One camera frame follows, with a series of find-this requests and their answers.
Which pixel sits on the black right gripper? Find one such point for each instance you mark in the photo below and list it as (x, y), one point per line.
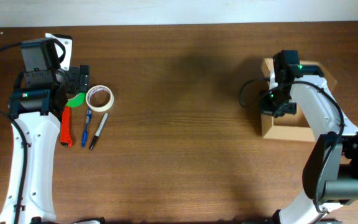
(265, 108)

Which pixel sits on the green tape roll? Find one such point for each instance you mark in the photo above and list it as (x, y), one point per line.
(76, 101)

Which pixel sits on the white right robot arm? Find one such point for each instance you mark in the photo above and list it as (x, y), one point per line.
(330, 175)

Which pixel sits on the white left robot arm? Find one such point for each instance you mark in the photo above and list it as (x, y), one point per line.
(36, 107)

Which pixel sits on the blue pen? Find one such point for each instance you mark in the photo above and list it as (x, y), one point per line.
(86, 128)

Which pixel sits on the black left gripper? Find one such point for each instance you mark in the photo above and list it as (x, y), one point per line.
(78, 78)

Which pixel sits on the beige masking tape roll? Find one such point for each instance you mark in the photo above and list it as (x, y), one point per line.
(99, 98)

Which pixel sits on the brown cardboard box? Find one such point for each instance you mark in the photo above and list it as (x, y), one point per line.
(291, 127)

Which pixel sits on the black marker pen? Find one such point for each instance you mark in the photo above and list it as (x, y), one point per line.
(98, 131)

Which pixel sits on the red utility knife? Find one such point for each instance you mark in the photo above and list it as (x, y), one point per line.
(65, 135)

